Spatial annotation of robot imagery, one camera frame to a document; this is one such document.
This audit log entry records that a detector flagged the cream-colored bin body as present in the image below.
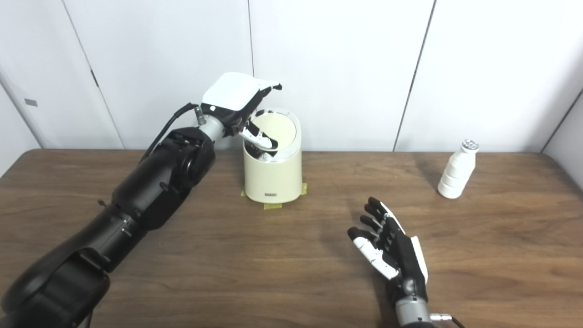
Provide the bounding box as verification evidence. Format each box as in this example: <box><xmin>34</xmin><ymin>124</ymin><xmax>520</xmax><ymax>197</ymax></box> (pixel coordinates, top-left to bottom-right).
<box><xmin>241</xmin><ymin>108</ymin><xmax>303</xmax><ymax>204</ymax></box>

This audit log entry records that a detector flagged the cream round bin lid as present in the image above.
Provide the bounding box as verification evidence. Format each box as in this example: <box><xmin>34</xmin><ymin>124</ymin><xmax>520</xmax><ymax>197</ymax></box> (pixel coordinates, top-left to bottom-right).
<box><xmin>251</xmin><ymin>113</ymin><xmax>297</xmax><ymax>149</ymax></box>

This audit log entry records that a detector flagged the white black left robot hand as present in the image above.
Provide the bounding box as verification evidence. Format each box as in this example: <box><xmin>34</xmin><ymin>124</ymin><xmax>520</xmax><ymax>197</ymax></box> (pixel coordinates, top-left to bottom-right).
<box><xmin>200</xmin><ymin>72</ymin><xmax>283</xmax><ymax>151</ymax></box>

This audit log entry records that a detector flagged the small white plastic bottle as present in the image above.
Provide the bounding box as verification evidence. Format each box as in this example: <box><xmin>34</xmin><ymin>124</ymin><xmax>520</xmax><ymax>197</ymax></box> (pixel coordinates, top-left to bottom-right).
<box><xmin>437</xmin><ymin>139</ymin><xmax>480</xmax><ymax>200</ymax></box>

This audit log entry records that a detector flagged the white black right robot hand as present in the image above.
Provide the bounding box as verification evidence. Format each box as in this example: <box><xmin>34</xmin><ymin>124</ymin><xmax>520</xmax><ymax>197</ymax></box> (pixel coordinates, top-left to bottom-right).
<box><xmin>347</xmin><ymin>197</ymin><xmax>430</xmax><ymax>305</ymax></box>

